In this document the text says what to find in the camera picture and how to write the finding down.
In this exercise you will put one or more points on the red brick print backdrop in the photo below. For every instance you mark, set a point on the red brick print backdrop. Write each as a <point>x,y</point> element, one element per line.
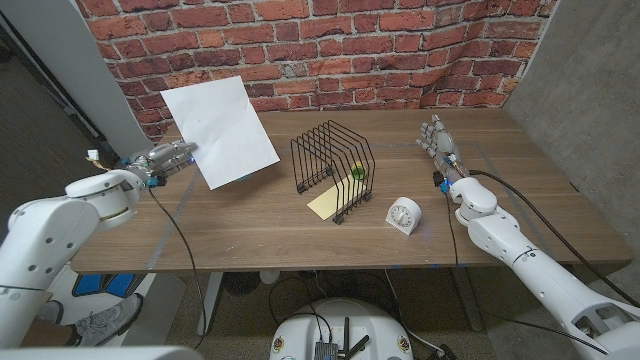
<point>425,50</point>

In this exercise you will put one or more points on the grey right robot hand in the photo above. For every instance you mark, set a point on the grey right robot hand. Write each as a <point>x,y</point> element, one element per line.
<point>442,142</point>

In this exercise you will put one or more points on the grey box on torso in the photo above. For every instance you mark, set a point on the grey box on torso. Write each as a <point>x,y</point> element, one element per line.
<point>325,351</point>

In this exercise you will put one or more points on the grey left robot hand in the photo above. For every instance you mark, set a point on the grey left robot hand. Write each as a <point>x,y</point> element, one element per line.
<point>165,157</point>

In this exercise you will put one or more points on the light grey partition panel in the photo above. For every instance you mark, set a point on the light grey partition panel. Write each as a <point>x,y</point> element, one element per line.
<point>75,75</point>

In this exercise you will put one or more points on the yellow sticky note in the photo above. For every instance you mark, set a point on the yellow sticky note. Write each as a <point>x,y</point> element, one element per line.
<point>325,202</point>

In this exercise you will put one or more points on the brown trouser leg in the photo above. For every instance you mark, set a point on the brown trouser leg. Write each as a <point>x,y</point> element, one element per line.
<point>50,335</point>

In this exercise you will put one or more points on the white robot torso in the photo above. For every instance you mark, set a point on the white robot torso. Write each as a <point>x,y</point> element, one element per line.
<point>300,335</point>

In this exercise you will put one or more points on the white floor mat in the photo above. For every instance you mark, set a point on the white floor mat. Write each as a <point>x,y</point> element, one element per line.
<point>160,310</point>

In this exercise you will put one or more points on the grey sneaker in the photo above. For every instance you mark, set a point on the grey sneaker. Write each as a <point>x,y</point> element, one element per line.
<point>110,317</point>
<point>52,314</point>

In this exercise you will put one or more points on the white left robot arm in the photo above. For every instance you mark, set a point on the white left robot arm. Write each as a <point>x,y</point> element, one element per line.
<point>50,240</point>

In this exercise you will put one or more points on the grey tape table marking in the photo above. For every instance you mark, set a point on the grey tape table marking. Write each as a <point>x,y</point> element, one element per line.
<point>165,235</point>

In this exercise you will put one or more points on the white table leg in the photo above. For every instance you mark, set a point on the white table leg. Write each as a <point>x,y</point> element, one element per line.
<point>210,305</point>

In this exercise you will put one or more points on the blue foot pedal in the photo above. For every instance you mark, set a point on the blue foot pedal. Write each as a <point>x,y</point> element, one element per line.
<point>120,285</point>
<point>87,284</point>

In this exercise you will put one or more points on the white kitchen timer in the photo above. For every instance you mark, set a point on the white kitchen timer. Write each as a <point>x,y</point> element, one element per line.
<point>402,215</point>

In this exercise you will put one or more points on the black round floor object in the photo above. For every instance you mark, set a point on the black round floor object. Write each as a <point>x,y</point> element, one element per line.
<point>240,284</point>

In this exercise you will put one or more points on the dark grey table leg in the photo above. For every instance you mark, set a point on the dark grey table leg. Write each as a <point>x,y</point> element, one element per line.
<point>470,305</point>

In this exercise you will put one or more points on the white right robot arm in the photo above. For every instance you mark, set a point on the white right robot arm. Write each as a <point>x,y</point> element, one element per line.
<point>530,270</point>

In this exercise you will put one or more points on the white robot front cover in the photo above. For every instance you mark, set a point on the white robot front cover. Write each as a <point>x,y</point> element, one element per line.
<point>100,354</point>

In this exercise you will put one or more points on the white paper file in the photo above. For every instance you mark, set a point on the white paper file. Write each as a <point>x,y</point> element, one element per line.
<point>220,130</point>

